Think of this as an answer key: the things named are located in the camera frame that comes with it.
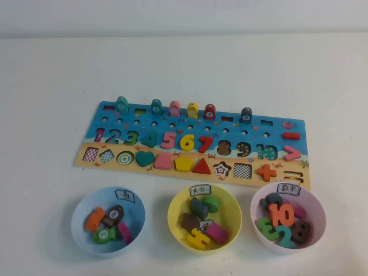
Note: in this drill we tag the pink fish peg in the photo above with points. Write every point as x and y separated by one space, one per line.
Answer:
174 109

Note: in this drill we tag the green wooden fish number three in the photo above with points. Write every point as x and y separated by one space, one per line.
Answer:
104 234

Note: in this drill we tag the red wooden triangle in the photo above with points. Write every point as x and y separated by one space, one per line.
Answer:
202 168

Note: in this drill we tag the red wooden minus sign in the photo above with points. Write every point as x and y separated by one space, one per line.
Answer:
291 136

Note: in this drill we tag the green wooden circle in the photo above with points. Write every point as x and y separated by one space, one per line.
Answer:
211 203

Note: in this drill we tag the dark blue fish peg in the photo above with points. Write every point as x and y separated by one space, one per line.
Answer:
246 116

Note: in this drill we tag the orange wooden plus sign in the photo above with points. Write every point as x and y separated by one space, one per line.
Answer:
266 172

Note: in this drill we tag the teal wooden number four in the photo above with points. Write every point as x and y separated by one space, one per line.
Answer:
151 141

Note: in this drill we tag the magenta wooden fish piece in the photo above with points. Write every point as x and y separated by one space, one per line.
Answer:
125 232

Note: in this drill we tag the pink plastic bowl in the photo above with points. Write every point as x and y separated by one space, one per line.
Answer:
317 218

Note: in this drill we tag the magenta wooden rectangle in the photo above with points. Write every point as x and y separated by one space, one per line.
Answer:
217 233

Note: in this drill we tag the paper label on yellow bowl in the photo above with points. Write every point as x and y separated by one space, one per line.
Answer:
199 190

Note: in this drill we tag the light blue plastic bowl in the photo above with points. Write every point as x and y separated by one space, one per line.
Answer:
135 208

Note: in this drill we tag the pink wooden number five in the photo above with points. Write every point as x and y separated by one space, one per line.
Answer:
169 143

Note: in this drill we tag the brown wooden fish number eight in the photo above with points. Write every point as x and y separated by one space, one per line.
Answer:
114 215

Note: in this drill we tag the tall teal fish peg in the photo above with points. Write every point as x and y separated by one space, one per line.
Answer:
122 104

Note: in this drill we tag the teal fish peg number four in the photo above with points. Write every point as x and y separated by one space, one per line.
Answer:
156 107

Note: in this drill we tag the blue wooden number two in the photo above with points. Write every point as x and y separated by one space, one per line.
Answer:
285 241

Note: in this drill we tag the pink wooden greater-than sign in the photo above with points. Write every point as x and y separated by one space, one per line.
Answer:
296 153

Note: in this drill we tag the yellow plastic bowl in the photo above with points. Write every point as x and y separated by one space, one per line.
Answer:
230 218

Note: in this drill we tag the ocean themed wooden puzzle board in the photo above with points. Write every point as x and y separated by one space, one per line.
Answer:
230 127

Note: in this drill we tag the magenta wooden number one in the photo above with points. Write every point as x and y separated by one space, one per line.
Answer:
299 212

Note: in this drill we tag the paper label on pink bowl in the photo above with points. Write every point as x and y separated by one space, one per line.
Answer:
288 189

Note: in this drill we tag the red wooden number seven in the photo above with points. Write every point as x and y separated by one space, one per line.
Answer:
207 142

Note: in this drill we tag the paper label on blue bowl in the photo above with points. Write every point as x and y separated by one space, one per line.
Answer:
125 195

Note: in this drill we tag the pink wooden trapezoid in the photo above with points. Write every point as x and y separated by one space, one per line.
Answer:
164 162

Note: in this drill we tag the yellow wooden pentagon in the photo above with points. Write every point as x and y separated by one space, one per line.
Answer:
184 164

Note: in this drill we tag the teal wooden heart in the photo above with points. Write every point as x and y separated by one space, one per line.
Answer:
145 158

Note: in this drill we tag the orange wooden fish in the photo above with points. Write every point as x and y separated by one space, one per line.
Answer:
94 219

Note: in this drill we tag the yellow fish peg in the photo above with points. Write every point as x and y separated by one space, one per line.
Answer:
192 111

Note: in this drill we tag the grey wooden number nine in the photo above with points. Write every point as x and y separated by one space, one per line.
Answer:
271 198

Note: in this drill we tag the orange wooden number ten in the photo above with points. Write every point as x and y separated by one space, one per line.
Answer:
273 215

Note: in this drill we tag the dark teal wooden block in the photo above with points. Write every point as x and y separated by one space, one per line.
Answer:
198 207

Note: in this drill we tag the red fish peg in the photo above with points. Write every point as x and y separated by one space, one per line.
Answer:
210 112

